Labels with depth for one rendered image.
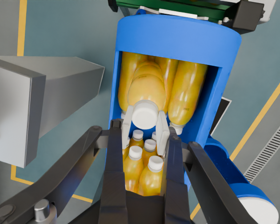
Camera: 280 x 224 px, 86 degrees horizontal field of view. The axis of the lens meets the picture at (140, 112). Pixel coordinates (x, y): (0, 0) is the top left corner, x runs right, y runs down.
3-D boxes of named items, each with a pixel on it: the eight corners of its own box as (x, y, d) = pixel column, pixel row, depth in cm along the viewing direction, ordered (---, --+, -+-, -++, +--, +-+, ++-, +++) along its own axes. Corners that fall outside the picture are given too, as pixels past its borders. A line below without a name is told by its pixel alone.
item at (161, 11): (155, 27, 51) (157, 18, 39) (156, 19, 50) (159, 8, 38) (183, 32, 51) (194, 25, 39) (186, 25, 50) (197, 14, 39)
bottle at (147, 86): (164, 84, 40) (171, 126, 25) (139, 89, 42) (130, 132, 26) (159, 57, 37) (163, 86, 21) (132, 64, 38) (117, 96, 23)
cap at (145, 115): (159, 118, 24) (160, 125, 23) (136, 122, 25) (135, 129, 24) (154, 98, 22) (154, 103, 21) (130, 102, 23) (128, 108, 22)
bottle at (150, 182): (154, 204, 52) (166, 159, 45) (155, 225, 45) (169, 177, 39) (134, 201, 51) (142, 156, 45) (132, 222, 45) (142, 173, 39)
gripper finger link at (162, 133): (163, 131, 15) (170, 132, 15) (159, 109, 22) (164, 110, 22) (157, 155, 17) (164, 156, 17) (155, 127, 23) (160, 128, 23)
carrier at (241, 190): (202, 143, 153) (207, 117, 143) (265, 242, 71) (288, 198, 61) (174, 142, 154) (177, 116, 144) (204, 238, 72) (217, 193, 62)
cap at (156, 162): (161, 162, 44) (162, 158, 43) (162, 172, 40) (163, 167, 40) (147, 161, 44) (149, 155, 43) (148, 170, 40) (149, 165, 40)
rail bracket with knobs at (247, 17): (211, 32, 53) (225, 26, 43) (218, 8, 51) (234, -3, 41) (238, 36, 53) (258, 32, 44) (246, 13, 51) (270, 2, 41)
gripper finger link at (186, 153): (170, 147, 14) (201, 153, 14) (165, 125, 19) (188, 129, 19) (166, 160, 15) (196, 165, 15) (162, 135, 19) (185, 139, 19)
